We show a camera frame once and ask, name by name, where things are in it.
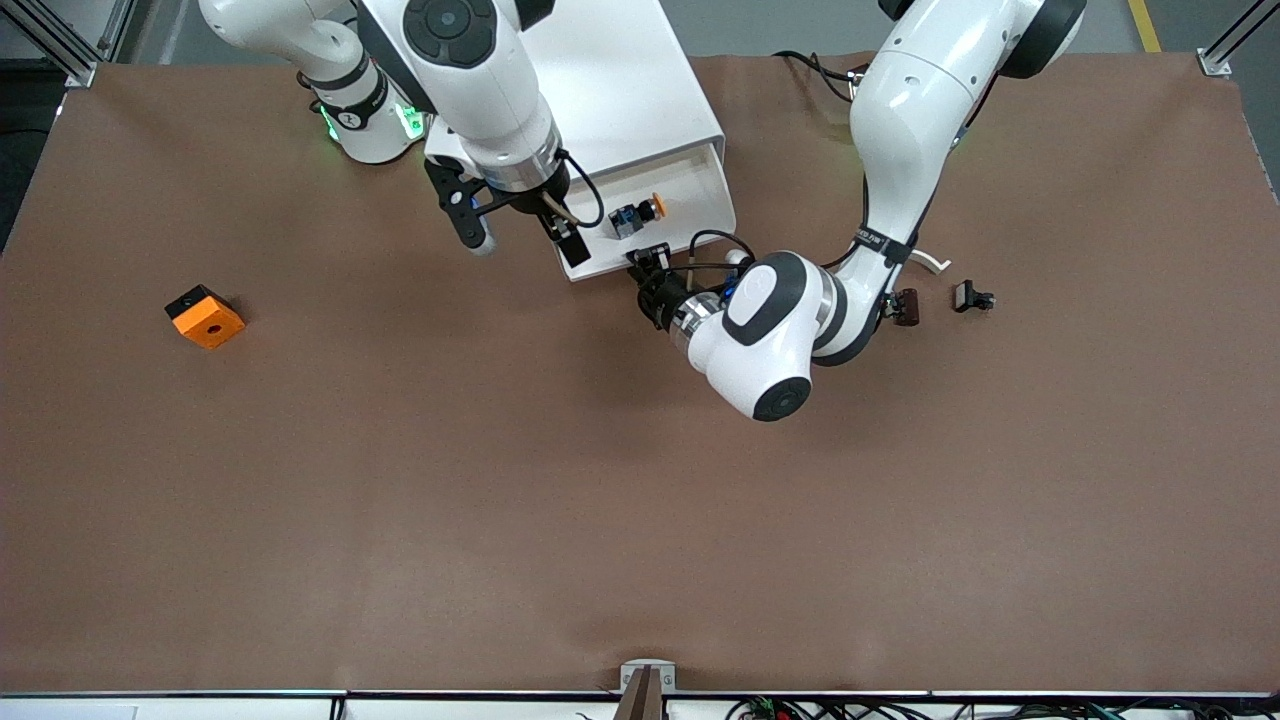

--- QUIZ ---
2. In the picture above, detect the black arm base cable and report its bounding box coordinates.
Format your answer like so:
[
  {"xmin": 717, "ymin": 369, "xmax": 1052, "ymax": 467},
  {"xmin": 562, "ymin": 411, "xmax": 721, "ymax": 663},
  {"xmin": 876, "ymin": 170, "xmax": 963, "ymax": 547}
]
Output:
[{"xmin": 772, "ymin": 48, "xmax": 866, "ymax": 101}]

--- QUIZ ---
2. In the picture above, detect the brown post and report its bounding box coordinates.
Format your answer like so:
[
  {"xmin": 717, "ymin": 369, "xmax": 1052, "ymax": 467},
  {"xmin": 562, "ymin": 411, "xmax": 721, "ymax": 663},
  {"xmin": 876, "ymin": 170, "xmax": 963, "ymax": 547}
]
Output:
[{"xmin": 612, "ymin": 668, "xmax": 666, "ymax": 720}]

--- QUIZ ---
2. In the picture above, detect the brown table cover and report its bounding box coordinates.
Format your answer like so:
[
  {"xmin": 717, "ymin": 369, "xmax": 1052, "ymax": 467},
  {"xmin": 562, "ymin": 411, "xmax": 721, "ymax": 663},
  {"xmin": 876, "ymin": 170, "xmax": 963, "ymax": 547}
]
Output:
[{"xmin": 0, "ymin": 50, "xmax": 1280, "ymax": 696}]

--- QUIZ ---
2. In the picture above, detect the orange black button box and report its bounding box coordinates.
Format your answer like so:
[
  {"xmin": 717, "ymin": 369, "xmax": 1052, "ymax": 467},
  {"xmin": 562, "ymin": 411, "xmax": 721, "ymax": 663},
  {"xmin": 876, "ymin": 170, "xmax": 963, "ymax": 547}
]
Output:
[{"xmin": 165, "ymin": 284, "xmax": 247, "ymax": 351}]

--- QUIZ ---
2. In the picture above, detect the aluminium frame profile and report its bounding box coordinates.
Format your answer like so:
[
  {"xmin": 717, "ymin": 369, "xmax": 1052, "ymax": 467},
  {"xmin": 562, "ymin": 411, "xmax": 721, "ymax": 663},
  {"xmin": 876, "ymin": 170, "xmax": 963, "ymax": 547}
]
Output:
[
  {"xmin": 1200, "ymin": 0, "xmax": 1280, "ymax": 78},
  {"xmin": 0, "ymin": 0, "xmax": 136, "ymax": 89}
]

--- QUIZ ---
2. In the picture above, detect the grey mount bracket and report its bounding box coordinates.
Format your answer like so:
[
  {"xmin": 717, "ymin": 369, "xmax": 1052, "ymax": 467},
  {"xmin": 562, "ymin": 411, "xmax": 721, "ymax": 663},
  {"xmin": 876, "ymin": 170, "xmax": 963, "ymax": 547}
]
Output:
[{"xmin": 620, "ymin": 660, "xmax": 677, "ymax": 693}]

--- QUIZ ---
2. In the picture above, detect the orange capped push button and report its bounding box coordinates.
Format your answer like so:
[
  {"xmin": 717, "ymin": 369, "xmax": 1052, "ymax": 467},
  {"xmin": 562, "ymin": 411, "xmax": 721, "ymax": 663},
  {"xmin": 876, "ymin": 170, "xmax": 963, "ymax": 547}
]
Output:
[{"xmin": 611, "ymin": 192, "xmax": 668, "ymax": 240}]

